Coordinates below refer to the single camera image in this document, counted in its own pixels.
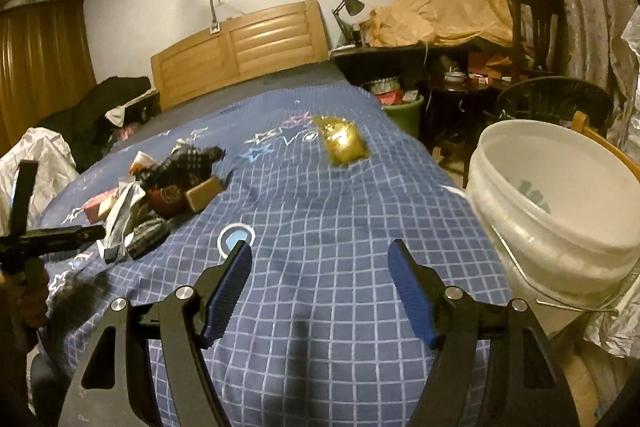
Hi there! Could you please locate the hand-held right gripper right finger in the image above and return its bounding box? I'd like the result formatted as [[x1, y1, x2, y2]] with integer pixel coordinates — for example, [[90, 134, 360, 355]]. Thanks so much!
[[387, 239, 581, 427]]

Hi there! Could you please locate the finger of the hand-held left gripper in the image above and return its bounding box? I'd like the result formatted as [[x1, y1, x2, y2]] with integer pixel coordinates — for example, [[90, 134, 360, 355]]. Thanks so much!
[[9, 159, 39, 238], [0, 225, 107, 260]]

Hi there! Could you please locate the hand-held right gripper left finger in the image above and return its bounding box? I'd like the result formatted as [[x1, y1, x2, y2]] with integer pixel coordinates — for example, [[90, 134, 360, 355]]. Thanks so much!
[[57, 240, 254, 427]]

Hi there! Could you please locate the silver white wrapper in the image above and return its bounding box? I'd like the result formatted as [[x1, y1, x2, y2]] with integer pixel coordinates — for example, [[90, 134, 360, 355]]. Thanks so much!
[[97, 181, 147, 264]]

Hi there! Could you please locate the dark plaid cloth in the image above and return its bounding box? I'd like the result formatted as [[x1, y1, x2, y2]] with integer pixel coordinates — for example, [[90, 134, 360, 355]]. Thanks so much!
[[144, 144, 227, 194]]

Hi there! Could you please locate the white plastic bucket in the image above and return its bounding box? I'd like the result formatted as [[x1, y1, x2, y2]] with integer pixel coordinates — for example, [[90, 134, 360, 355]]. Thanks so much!
[[462, 119, 640, 339]]

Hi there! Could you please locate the person's left hand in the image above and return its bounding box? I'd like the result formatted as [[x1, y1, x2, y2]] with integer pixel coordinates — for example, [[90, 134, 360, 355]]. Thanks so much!
[[0, 256, 50, 345]]

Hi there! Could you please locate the white plastic bag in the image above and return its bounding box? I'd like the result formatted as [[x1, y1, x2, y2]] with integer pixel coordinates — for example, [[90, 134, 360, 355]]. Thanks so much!
[[0, 127, 79, 229]]

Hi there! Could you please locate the pink box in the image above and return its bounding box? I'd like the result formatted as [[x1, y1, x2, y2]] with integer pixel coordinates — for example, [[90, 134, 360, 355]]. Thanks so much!
[[82, 191, 122, 226]]

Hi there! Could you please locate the dark snack packet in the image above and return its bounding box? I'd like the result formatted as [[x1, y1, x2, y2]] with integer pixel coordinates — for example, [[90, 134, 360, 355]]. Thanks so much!
[[127, 216, 171, 261]]

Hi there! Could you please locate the brown cardboard box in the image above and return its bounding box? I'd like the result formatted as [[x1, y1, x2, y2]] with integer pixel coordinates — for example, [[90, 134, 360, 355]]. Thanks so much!
[[184, 176, 225, 213]]

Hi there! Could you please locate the small white scrap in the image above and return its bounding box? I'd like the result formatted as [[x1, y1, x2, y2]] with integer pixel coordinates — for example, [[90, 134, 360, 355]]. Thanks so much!
[[129, 150, 157, 176]]

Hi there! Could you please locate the blue checked blanket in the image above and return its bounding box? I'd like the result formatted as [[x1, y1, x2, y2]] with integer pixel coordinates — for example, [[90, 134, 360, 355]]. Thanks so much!
[[37, 84, 517, 427]]

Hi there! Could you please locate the dark clothes pile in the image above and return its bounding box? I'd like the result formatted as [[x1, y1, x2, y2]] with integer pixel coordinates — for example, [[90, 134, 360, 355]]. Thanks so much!
[[37, 76, 162, 158]]

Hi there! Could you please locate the wooden wardrobe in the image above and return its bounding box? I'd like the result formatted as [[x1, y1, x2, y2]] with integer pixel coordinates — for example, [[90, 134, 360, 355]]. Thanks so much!
[[0, 0, 99, 154]]

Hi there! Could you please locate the gold foil packet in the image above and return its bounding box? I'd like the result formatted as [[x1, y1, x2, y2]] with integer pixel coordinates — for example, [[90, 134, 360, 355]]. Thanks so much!
[[312, 114, 372, 168]]

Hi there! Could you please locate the green plastic bucket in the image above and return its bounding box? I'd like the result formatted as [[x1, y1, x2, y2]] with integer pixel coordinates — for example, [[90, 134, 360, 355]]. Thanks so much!
[[381, 93, 426, 141]]

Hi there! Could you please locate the round dark side table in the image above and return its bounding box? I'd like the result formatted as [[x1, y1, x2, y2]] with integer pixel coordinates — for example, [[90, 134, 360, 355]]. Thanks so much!
[[426, 76, 502, 170]]

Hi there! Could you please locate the round metal tin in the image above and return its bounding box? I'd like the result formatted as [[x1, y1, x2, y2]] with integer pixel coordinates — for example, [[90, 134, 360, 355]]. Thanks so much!
[[369, 77, 402, 96]]

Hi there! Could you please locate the dark wooden desk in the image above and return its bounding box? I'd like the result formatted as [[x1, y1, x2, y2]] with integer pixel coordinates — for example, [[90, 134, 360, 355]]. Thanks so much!
[[329, 41, 483, 80]]

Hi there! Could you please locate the dark wicker chair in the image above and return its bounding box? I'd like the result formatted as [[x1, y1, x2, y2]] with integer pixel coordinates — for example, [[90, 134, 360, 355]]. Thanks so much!
[[494, 76, 614, 135]]

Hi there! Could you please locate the wooden bed headboard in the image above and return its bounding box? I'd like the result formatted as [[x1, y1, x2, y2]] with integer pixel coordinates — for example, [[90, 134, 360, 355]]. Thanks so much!
[[151, 0, 331, 110]]

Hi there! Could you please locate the light wooden chair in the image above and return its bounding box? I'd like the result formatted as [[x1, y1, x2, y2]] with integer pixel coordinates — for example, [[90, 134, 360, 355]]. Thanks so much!
[[571, 110, 640, 184]]

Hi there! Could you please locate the dark desk lamp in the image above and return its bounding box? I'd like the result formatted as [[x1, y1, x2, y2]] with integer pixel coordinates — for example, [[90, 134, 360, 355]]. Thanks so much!
[[332, 0, 366, 51]]

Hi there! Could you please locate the orange cloth cover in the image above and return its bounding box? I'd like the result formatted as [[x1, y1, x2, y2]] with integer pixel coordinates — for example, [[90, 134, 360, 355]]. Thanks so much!
[[359, 0, 517, 48]]

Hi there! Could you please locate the dark wooden chair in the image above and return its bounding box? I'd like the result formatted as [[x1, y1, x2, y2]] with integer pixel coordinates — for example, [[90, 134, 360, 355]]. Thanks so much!
[[502, 0, 567, 82]]

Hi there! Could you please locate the silver foil cover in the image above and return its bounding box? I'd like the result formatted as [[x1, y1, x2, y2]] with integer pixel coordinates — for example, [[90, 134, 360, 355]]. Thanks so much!
[[582, 4, 640, 360]]

